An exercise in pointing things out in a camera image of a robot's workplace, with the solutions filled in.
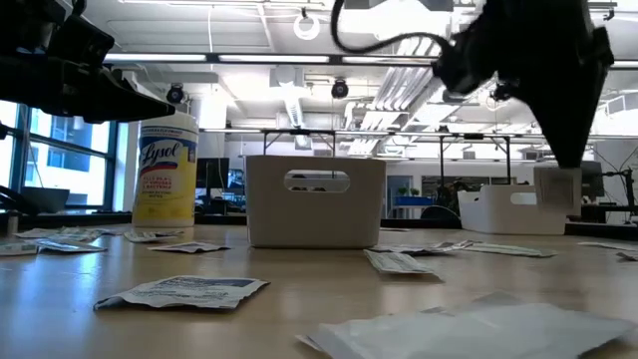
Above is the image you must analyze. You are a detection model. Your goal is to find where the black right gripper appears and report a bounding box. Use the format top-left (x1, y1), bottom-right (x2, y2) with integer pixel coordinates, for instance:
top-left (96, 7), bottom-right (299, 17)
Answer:
top-left (432, 0), bottom-right (615, 169)

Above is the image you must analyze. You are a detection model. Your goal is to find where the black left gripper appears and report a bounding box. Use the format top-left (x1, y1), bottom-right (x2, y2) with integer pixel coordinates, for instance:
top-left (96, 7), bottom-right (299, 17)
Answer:
top-left (0, 0), bottom-right (176, 125)

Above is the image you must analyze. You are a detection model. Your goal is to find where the green striped bandage strip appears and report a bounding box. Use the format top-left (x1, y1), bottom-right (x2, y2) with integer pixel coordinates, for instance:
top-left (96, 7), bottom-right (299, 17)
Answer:
top-left (0, 241), bottom-right (39, 257)
top-left (363, 248), bottom-right (436, 276)
top-left (466, 240), bottom-right (558, 258)
top-left (58, 226), bottom-right (104, 243)
top-left (123, 229), bottom-right (185, 244)

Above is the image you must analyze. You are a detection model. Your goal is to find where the white gauze packet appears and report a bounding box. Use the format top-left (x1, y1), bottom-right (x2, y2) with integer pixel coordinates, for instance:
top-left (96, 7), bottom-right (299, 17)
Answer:
top-left (296, 301), bottom-right (637, 359)

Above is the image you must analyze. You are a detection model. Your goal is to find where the grey plastic handled bin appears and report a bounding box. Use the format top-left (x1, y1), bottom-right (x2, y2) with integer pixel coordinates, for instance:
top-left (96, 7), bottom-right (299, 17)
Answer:
top-left (244, 155), bottom-right (388, 250)

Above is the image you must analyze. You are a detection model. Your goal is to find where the black monitor on arm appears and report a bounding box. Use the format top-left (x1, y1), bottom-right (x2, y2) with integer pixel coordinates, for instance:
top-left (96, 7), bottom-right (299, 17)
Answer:
top-left (580, 159), bottom-right (606, 199)

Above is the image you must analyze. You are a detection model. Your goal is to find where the yellow Lysol wipes canister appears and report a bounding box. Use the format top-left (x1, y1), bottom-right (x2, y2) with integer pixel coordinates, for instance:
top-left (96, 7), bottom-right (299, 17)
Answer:
top-left (132, 110), bottom-right (199, 229)

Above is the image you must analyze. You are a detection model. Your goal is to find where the black monitor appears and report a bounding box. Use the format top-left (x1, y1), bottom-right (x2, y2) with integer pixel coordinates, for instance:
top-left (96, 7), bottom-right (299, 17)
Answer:
top-left (194, 157), bottom-right (231, 190)

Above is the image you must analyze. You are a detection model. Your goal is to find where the long LED light bar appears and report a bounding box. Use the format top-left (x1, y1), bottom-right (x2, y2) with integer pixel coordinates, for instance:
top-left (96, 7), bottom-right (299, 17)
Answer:
top-left (102, 51), bottom-right (638, 70)

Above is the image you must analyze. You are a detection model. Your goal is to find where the blue planter box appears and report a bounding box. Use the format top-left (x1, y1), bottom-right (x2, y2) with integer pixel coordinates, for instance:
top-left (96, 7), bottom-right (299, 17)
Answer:
top-left (393, 194), bottom-right (435, 207)

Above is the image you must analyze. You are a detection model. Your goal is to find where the black ceiling camera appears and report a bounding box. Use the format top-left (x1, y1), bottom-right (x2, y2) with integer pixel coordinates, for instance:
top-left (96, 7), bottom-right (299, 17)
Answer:
top-left (164, 83), bottom-right (186, 106)
top-left (490, 82), bottom-right (517, 104)
top-left (330, 78), bottom-right (350, 101)

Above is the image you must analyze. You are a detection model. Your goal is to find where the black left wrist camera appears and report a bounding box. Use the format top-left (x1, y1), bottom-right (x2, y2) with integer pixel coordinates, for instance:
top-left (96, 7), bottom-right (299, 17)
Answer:
top-left (48, 13), bottom-right (117, 70)

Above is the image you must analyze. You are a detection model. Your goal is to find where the black metal table frame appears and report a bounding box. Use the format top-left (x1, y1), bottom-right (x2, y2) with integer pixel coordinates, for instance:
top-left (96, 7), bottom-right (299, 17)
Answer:
top-left (262, 128), bottom-right (336, 157)
top-left (438, 133), bottom-right (512, 188)

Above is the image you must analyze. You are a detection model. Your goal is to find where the white plastic handled bin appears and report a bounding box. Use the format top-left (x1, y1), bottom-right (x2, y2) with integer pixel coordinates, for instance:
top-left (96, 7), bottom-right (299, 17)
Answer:
top-left (457, 184), bottom-right (569, 236)

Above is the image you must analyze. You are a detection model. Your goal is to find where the black aluminium table frame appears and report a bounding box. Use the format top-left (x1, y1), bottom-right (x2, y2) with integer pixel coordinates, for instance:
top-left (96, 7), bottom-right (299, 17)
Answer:
top-left (0, 211), bottom-right (638, 241)

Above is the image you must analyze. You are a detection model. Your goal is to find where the white ring light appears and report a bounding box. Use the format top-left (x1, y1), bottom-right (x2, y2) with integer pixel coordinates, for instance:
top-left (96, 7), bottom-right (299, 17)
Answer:
top-left (292, 12), bottom-right (322, 42)

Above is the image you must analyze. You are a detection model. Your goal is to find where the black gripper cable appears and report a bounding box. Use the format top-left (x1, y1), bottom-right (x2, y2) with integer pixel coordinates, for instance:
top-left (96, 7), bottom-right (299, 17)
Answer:
top-left (329, 0), bottom-right (453, 56)

